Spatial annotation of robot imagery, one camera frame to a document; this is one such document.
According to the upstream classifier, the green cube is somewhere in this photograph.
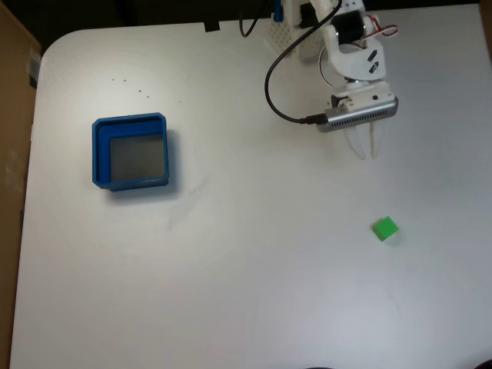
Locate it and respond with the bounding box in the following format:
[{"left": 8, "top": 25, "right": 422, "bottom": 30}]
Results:
[{"left": 371, "top": 215, "right": 400, "bottom": 242}]

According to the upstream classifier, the blue square box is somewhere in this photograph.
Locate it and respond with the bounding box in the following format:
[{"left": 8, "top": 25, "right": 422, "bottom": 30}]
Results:
[{"left": 91, "top": 111, "right": 171, "bottom": 192}]

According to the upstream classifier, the brown cardboard panel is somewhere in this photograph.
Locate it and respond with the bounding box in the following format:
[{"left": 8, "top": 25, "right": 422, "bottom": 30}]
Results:
[{"left": 0, "top": 0, "right": 42, "bottom": 369}]

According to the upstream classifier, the silver camera box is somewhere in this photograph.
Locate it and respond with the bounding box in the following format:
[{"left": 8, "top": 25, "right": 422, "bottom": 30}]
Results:
[{"left": 314, "top": 90, "right": 400, "bottom": 134}]

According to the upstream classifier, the black usb cable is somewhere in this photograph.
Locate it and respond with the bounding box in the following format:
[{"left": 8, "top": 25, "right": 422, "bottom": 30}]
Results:
[{"left": 264, "top": 0, "right": 343, "bottom": 126}]

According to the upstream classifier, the red white servo wire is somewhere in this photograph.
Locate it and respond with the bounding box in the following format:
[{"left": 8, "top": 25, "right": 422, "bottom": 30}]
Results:
[{"left": 363, "top": 14, "right": 400, "bottom": 51}]

